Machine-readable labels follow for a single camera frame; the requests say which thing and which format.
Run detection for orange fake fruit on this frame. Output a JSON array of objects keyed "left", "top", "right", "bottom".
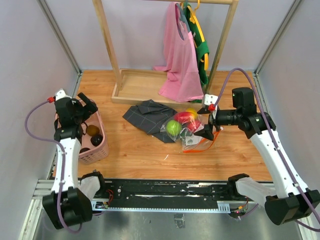
[{"left": 86, "top": 124, "right": 100, "bottom": 137}]

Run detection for clear zip top bag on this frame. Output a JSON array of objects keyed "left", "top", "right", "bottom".
[{"left": 160, "top": 114, "right": 221, "bottom": 153}]

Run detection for dark purple fake eggplant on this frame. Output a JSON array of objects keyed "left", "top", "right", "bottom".
[{"left": 90, "top": 133, "right": 104, "bottom": 147}]

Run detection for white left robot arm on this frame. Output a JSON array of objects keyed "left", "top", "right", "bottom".
[{"left": 42, "top": 89, "right": 107, "bottom": 230}]

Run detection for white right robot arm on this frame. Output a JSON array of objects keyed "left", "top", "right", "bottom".
[{"left": 195, "top": 87, "right": 320, "bottom": 225}]

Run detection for yellow fake lemon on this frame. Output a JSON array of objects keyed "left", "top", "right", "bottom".
[{"left": 186, "top": 108, "right": 197, "bottom": 115}]

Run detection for red fake apple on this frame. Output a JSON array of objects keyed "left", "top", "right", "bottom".
[{"left": 187, "top": 120, "right": 202, "bottom": 133}]

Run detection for red yellow fake mango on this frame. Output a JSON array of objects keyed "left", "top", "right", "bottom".
[{"left": 173, "top": 111, "right": 198, "bottom": 125}]

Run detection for green fake apple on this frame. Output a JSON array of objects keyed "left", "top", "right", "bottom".
[{"left": 165, "top": 120, "right": 182, "bottom": 137}]

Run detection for dark fake plum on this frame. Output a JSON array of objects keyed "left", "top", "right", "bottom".
[{"left": 79, "top": 147, "right": 91, "bottom": 154}]

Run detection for pink t-shirt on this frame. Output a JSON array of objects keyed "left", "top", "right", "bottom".
[{"left": 153, "top": 2, "right": 204, "bottom": 103}]

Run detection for wooden clothes rack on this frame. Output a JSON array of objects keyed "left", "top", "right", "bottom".
[{"left": 92, "top": 0, "right": 238, "bottom": 108}]

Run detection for dark grey checked cloth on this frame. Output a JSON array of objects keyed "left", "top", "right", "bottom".
[{"left": 122, "top": 99, "right": 177, "bottom": 144}]

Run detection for green t-shirt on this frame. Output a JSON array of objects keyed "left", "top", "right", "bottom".
[{"left": 183, "top": 2, "right": 210, "bottom": 104}]

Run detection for yellow clothes hanger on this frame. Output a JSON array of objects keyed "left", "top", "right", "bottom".
[{"left": 178, "top": 0, "right": 209, "bottom": 71}]

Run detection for grey clothes hanger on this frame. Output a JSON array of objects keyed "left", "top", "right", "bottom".
[{"left": 174, "top": 3, "right": 191, "bottom": 41}]

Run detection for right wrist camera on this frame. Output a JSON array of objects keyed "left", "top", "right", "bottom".
[{"left": 202, "top": 94, "right": 218, "bottom": 113}]

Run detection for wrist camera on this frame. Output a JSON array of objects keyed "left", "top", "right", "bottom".
[
  {"left": 202, "top": 94, "right": 218, "bottom": 113},
  {"left": 47, "top": 88, "right": 72, "bottom": 103}
]

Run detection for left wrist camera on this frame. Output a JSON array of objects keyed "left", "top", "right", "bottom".
[{"left": 47, "top": 88, "right": 72, "bottom": 103}]

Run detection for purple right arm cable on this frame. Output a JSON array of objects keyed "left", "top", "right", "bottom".
[{"left": 214, "top": 67, "right": 320, "bottom": 232}]

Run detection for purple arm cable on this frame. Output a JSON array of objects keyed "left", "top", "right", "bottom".
[
  {"left": 24, "top": 99, "right": 83, "bottom": 235},
  {"left": 214, "top": 67, "right": 320, "bottom": 232}
]

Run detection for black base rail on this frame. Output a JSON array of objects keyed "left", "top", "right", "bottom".
[{"left": 92, "top": 179, "right": 248, "bottom": 211}]

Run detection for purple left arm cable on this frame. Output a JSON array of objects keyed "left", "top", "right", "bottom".
[{"left": 24, "top": 99, "right": 83, "bottom": 235}]

